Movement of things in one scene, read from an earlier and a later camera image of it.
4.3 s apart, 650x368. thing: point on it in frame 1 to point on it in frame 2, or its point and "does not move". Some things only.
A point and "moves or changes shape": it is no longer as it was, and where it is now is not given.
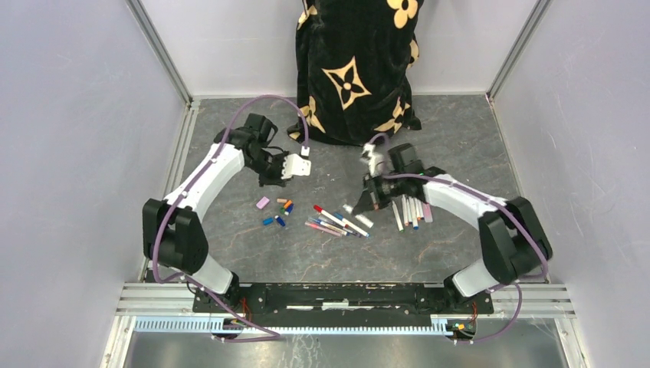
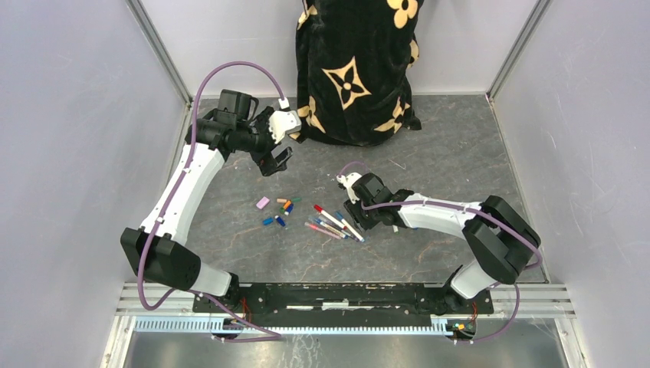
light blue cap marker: x=339 y=216 moves or changes shape
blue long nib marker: x=330 y=226 does not move
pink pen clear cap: x=323 y=228 does not move
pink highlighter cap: x=262 y=202 does not move
